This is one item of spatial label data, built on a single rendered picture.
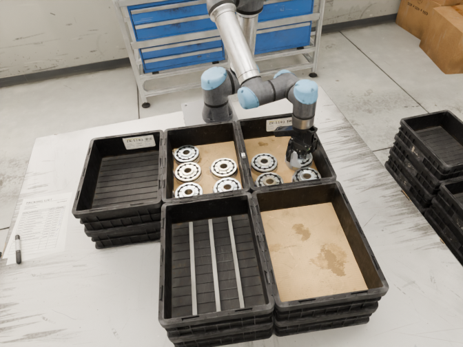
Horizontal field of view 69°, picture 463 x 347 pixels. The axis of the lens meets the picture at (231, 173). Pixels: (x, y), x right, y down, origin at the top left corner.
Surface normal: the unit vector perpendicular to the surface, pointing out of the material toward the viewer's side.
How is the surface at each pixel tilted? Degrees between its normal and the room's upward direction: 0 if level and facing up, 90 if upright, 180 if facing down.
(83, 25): 90
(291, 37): 90
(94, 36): 90
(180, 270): 0
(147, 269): 0
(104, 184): 0
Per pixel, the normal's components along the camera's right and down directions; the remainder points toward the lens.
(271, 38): 0.22, 0.69
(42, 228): -0.07, -0.69
